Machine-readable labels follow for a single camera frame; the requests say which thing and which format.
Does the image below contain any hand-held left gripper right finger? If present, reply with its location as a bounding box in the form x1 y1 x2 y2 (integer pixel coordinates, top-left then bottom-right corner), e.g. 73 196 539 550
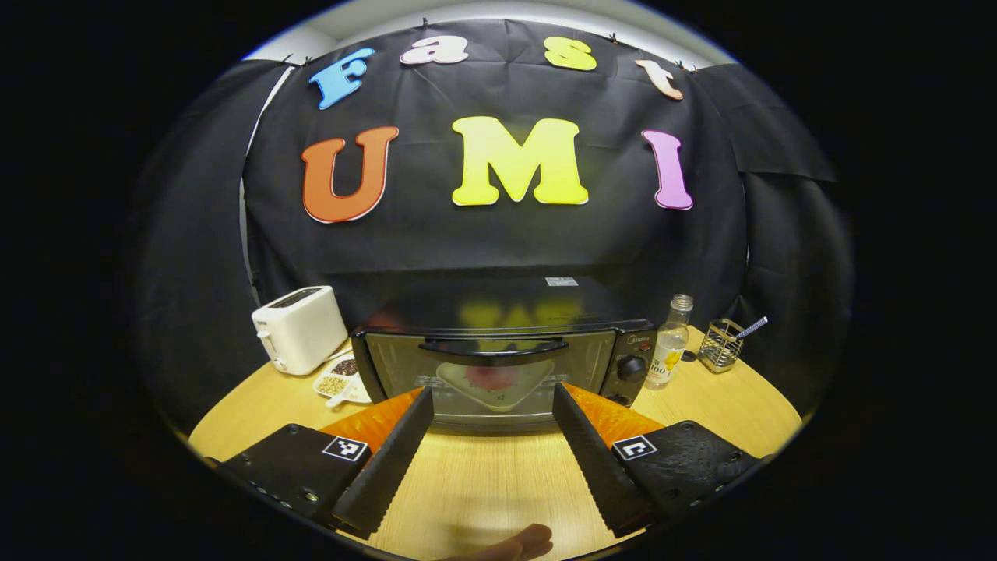
551 382 760 538

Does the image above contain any white toaster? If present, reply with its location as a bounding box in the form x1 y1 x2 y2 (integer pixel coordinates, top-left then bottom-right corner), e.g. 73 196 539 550
251 285 349 376

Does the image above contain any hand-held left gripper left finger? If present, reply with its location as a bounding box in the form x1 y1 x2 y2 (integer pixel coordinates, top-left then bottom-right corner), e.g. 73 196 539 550
220 386 435 540

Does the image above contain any black backdrop cloth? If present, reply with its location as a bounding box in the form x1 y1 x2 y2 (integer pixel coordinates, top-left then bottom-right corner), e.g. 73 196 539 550
129 19 855 437

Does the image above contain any clear bottle yellow label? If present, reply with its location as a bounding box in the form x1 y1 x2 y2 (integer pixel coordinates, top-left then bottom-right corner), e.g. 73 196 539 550
644 294 694 391

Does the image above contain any white divided dish with grains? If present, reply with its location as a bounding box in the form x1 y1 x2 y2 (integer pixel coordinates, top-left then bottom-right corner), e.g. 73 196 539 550
313 352 373 409

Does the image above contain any black electric oven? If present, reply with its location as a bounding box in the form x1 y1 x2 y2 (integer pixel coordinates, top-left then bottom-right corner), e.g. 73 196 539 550
351 274 657 432

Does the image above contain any wire mesh utensil holder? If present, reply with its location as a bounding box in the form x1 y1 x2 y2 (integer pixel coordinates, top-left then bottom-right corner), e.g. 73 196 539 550
698 318 745 374

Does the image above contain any pink round food slice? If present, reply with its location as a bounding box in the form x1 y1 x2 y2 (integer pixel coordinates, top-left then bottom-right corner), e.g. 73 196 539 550
466 366 521 392

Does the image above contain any white square plate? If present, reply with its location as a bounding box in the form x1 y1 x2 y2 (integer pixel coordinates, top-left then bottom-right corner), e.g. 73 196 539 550
436 360 555 412

